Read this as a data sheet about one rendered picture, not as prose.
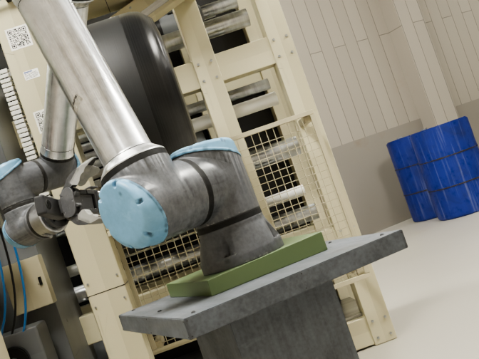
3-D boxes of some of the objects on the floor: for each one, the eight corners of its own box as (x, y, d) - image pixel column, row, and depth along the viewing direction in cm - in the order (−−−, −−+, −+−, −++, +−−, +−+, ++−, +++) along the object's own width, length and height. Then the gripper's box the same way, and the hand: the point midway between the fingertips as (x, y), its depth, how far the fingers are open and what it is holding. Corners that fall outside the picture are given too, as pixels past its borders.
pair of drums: (443, 208, 730) (416, 131, 732) (522, 193, 634) (491, 105, 635) (390, 229, 704) (363, 149, 705) (465, 217, 607) (432, 125, 609)
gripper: (64, 177, 192) (114, 149, 181) (79, 251, 188) (131, 228, 176) (35, 176, 186) (85, 147, 174) (50, 253, 181) (102, 229, 170)
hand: (100, 187), depth 173 cm, fingers open, 14 cm apart
